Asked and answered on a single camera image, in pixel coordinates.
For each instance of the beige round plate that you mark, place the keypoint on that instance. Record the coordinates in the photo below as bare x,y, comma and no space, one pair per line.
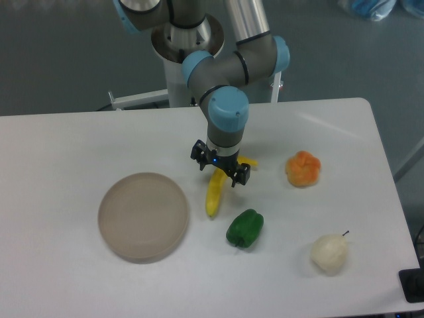
143,217

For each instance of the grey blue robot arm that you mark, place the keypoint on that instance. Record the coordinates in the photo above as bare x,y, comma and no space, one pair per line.
216,83

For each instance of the white pear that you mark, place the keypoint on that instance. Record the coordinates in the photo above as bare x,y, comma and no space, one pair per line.
329,252

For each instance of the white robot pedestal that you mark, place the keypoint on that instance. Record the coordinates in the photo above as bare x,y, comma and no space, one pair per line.
175,86

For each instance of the black device at table edge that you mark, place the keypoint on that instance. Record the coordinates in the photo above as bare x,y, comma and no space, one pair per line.
412,284

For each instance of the white left support bracket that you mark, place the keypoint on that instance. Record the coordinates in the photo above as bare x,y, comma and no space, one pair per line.
138,101

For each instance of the blue plastic bag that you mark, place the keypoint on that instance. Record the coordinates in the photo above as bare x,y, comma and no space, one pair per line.
377,10

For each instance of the white right support bracket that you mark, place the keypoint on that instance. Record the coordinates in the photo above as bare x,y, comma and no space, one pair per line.
276,87

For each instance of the green bell pepper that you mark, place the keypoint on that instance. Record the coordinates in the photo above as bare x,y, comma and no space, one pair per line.
245,228

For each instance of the yellow banana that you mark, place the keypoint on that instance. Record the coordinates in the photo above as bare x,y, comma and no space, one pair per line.
214,192

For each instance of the orange peeled mandarin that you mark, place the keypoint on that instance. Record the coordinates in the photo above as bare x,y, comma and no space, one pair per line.
303,169

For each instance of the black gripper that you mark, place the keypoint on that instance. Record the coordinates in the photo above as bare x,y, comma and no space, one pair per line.
238,173

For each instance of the white support bracket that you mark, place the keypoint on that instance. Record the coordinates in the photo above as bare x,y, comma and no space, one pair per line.
138,101
276,87

